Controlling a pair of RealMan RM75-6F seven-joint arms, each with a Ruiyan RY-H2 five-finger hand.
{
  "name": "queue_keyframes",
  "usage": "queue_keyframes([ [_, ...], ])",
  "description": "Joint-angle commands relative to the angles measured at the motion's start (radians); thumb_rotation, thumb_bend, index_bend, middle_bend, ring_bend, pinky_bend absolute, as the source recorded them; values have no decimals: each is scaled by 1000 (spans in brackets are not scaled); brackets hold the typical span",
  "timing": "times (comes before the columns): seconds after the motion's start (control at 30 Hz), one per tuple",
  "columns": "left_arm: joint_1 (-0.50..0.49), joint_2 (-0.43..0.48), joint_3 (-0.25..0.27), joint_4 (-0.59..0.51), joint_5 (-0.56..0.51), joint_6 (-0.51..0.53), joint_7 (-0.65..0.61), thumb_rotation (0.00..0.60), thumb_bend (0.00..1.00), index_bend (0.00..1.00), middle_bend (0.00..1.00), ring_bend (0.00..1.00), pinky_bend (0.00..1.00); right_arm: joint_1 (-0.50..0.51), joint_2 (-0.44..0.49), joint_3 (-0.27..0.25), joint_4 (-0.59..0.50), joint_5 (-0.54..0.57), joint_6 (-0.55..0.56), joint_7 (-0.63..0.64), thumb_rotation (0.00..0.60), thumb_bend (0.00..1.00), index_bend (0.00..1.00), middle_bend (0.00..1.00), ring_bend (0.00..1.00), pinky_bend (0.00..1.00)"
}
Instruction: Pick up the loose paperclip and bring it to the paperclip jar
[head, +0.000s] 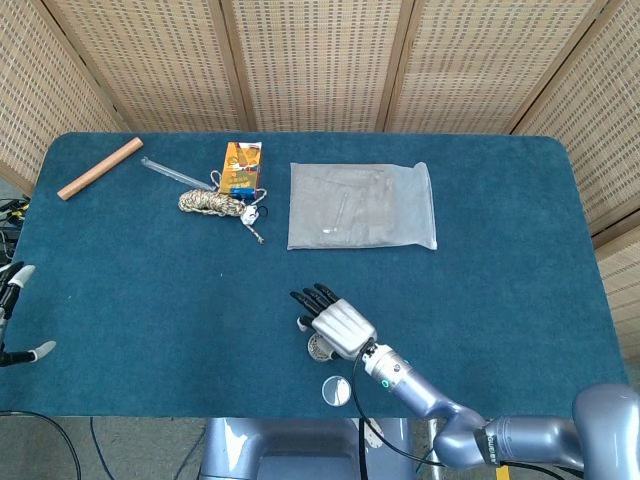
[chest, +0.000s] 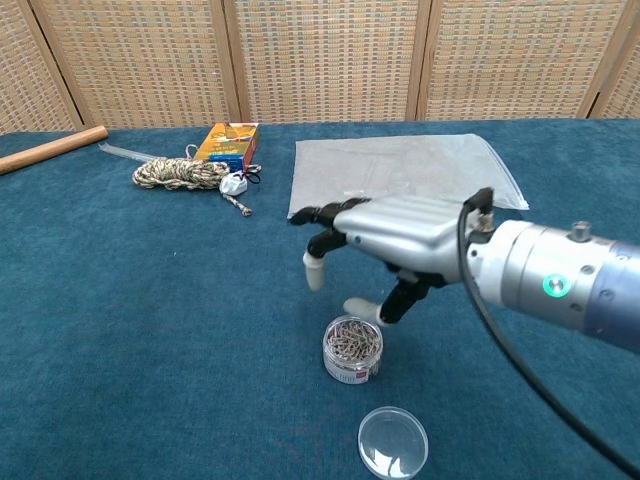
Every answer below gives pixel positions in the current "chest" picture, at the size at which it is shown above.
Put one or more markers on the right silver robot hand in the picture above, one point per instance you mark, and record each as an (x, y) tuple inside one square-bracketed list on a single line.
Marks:
[(400, 235)]

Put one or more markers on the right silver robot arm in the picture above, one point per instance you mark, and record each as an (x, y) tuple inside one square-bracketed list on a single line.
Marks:
[(560, 280)]

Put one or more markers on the woven folding screen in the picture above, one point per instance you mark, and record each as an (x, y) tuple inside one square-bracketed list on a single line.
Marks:
[(320, 57)]

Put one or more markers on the orange cardboard box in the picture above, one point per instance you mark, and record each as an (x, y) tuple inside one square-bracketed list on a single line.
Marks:
[(231, 141)]

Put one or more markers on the clear jar of paperclips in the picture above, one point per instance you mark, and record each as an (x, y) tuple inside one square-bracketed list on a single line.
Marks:
[(352, 352)]

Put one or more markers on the clear plastic strip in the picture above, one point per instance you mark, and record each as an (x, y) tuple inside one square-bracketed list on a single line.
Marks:
[(120, 150)]

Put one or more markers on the wooden rolling stick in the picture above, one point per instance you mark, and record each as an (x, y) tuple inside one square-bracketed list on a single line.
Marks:
[(50, 148)]

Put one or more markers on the large clear zip bag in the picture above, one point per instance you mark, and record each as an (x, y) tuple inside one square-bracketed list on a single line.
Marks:
[(390, 165)]

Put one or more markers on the round clear plastic lid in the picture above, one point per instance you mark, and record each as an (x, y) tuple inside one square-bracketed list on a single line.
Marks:
[(393, 443)]

